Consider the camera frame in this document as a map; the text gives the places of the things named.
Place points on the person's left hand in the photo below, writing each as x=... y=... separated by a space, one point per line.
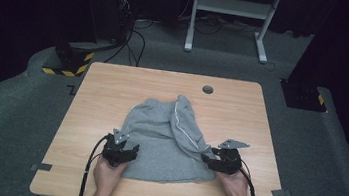
x=107 y=177

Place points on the person's right hand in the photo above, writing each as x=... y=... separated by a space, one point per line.
x=235 y=187

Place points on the black yellow striped stand base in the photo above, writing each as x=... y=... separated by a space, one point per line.
x=72 y=62

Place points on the grey tape strip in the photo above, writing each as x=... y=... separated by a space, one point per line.
x=280 y=193
x=41 y=166

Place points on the black equipment rack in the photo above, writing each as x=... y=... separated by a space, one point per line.
x=122 y=4

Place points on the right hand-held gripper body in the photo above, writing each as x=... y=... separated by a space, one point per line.
x=230 y=158

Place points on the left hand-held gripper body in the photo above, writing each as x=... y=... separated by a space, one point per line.
x=115 y=149

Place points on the white metal stand frame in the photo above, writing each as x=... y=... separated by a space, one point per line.
x=234 y=7

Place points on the grey shorts with white piping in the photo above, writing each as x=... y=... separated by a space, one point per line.
x=163 y=143

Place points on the grey round table grommet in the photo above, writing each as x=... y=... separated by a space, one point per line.
x=207 y=89

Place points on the black stand base plate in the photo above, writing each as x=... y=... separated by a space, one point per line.
x=302 y=95

